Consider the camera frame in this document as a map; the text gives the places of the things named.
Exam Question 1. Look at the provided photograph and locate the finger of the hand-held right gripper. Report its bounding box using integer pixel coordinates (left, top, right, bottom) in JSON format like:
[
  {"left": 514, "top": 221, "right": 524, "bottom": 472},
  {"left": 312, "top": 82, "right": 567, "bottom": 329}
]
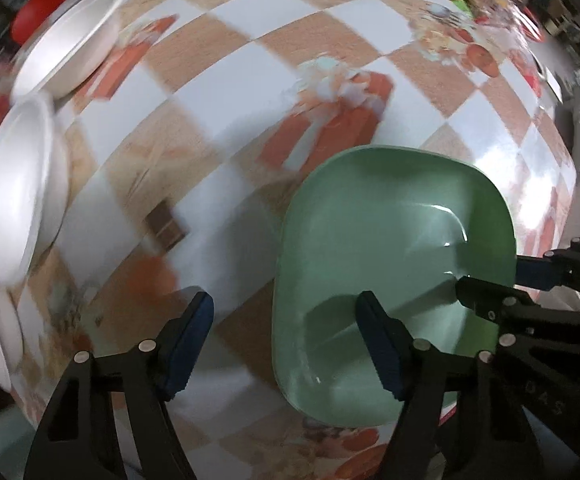
[
  {"left": 516, "top": 237, "right": 580, "bottom": 311},
  {"left": 456, "top": 276, "right": 580, "bottom": 347}
]

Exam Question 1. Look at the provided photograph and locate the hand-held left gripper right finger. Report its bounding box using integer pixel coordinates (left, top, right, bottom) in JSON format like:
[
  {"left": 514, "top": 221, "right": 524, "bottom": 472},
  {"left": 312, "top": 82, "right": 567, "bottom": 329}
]
[{"left": 356, "top": 291, "right": 543, "bottom": 480}]

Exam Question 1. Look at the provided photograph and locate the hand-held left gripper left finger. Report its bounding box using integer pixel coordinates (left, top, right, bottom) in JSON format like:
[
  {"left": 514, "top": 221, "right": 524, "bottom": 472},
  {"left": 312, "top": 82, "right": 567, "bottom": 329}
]
[{"left": 24, "top": 291, "right": 215, "bottom": 480}]

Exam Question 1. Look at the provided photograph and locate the green square plate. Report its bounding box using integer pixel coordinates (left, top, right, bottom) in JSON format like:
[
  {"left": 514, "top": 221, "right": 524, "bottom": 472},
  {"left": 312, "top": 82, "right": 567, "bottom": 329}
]
[{"left": 272, "top": 145, "right": 518, "bottom": 428}]

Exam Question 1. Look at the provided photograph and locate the checkered printed tablecloth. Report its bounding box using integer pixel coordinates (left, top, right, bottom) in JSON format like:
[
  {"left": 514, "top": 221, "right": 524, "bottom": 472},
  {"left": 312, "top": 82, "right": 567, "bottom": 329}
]
[{"left": 0, "top": 0, "right": 578, "bottom": 468}]

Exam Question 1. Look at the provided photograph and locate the red bowl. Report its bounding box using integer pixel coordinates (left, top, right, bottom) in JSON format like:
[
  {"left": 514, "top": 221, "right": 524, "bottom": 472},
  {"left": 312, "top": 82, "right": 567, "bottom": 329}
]
[{"left": 11, "top": 0, "right": 68, "bottom": 47}]

